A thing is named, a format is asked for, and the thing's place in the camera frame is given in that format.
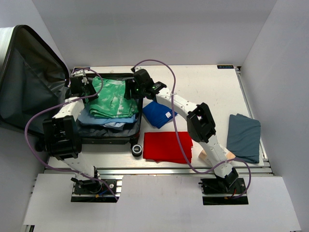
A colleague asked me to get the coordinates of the slate blue garment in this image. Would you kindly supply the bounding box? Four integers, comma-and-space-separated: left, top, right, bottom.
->
226, 114, 261, 164

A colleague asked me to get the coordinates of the green white tie-dye shirt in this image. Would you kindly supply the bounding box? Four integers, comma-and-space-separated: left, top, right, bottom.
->
87, 76, 139, 118

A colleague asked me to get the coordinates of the beige tissue pack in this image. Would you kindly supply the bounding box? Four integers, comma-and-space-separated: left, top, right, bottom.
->
198, 150, 236, 166

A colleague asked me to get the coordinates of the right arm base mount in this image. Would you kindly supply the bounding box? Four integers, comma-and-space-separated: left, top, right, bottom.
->
198, 178, 249, 205

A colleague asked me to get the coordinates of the black open suitcase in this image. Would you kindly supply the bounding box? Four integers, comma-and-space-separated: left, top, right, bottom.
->
0, 25, 141, 151

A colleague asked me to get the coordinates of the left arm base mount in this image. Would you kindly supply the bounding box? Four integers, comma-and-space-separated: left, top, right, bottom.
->
71, 177, 117, 203

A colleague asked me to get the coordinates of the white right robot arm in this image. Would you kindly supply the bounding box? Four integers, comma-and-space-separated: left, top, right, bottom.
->
125, 68, 239, 193

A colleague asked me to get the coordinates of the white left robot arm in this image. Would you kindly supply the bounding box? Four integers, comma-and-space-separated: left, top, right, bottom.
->
43, 74, 102, 193

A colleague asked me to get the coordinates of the red cloth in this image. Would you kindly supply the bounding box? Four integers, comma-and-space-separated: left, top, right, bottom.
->
143, 131, 186, 164

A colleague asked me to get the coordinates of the light blue garment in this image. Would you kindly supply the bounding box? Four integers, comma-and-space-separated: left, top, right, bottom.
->
77, 110, 136, 131

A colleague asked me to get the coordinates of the royal blue towel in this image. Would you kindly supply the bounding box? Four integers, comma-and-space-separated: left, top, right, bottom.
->
142, 101, 173, 129

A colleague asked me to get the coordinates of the blue label sticker right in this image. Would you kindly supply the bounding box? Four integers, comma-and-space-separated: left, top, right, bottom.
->
217, 65, 234, 69

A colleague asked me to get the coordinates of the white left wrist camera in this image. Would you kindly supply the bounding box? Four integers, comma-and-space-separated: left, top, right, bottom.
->
71, 69, 86, 76

